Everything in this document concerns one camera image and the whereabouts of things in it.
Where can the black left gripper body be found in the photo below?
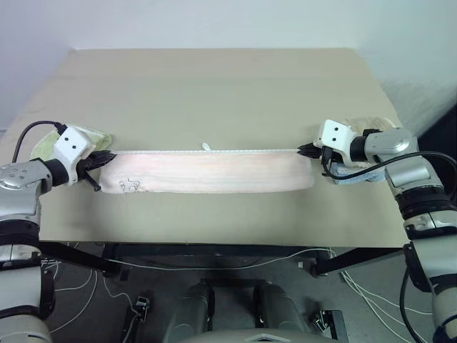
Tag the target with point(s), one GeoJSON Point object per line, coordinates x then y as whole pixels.
{"type": "Point", "coordinates": [85, 167]}

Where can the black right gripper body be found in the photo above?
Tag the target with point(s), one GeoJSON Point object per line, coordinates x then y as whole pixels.
{"type": "Point", "coordinates": [326, 159]}

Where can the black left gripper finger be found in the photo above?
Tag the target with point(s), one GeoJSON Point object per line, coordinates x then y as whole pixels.
{"type": "Point", "coordinates": [105, 156]}
{"type": "Point", "coordinates": [93, 181]}

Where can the pink towel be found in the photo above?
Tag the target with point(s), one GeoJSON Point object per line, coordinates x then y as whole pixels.
{"type": "Point", "coordinates": [214, 173]}

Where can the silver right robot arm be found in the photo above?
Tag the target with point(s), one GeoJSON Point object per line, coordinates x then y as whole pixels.
{"type": "Point", "coordinates": [414, 175]}

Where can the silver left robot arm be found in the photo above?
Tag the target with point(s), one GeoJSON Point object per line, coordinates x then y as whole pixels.
{"type": "Point", "coordinates": [18, 200]}

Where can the light blue folded towel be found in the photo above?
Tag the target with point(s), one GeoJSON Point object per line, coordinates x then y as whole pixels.
{"type": "Point", "coordinates": [360, 176]}

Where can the green folded towel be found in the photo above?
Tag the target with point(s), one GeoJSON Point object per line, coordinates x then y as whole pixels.
{"type": "Point", "coordinates": [43, 146]}

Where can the dark rounded robot leg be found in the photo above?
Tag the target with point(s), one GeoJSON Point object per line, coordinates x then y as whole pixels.
{"type": "Point", "coordinates": [193, 307]}
{"type": "Point", "coordinates": [282, 307]}

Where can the grey robot torso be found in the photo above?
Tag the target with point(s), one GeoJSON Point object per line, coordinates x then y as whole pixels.
{"type": "Point", "coordinates": [260, 336]}

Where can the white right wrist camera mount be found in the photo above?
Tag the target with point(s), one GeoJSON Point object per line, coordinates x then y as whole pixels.
{"type": "Point", "coordinates": [333, 137]}

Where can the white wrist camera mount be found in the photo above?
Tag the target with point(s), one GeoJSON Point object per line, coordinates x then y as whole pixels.
{"type": "Point", "coordinates": [333, 137]}
{"type": "Point", "coordinates": [72, 142]}

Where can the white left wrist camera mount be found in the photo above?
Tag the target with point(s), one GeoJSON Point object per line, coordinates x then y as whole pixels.
{"type": "Point", "coordinates": [72, 142]}

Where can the black floor bracket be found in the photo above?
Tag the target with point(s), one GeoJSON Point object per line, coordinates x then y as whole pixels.
{"type": "Point", "coordinates": [142, 304]}
{"type": "Point", "coordinates": [333, 323]}

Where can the black table frame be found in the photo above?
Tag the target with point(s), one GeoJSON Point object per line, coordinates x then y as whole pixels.
{"type": "Point", "coordinates": [214, 250]}

